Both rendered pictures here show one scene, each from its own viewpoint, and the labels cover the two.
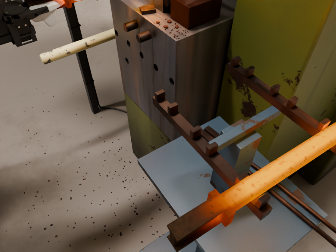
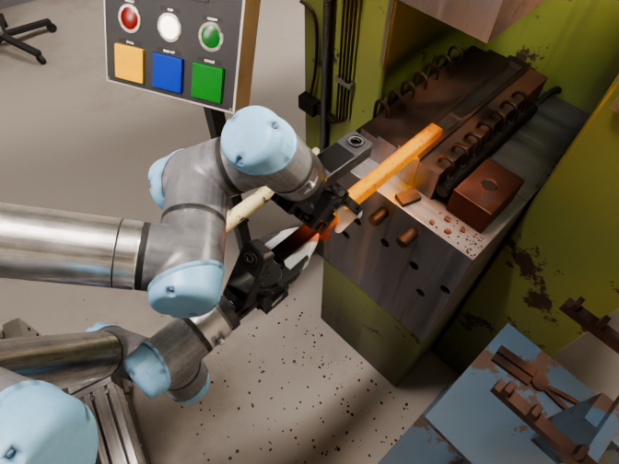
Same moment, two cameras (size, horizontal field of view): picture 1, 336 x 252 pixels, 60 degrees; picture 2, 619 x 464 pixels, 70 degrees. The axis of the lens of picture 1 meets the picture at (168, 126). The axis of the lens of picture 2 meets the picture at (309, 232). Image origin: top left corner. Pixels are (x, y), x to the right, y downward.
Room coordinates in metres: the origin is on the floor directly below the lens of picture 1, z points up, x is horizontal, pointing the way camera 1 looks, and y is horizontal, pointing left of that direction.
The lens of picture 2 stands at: (0.31, 0.35, 1.64)
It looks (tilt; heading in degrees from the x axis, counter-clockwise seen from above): 56 degrees down; 351
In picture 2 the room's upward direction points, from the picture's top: straight up
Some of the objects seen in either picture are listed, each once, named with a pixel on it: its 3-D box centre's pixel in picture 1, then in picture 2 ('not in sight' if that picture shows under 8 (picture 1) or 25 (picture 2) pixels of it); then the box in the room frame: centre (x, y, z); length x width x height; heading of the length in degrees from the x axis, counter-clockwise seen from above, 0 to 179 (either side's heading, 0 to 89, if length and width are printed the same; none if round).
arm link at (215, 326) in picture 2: not in sight; (210, 322); (0.60, 0.46, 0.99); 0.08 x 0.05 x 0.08; 36
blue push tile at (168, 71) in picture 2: not in sight; (169, 73); (1.21, 0.53, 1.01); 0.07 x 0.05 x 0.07; 61
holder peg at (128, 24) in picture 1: (130, 26); (378, 216); (0.84, 0.12, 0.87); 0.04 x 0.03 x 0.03; 126
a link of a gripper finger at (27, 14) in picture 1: (29, 12); (285, 269); (0.67, 0.33, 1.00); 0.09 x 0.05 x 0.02; 123
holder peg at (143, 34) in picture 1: (144, 37); (406, 237); (0.78, 0.07, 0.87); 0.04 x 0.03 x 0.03; 126
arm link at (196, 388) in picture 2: not in sight; (174, 371); (0.57, 0.54, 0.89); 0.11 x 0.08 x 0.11; 63
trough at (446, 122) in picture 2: not in sight; (468, 104); (1.02, -0.11, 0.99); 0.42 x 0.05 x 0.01; 126
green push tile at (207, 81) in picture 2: not in sight; (208, 82); (1.16, 0.44, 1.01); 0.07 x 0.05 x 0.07; 61
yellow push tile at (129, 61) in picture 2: not in sight; (131, 63); (1.26, 0.62, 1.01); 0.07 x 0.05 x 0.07; 61
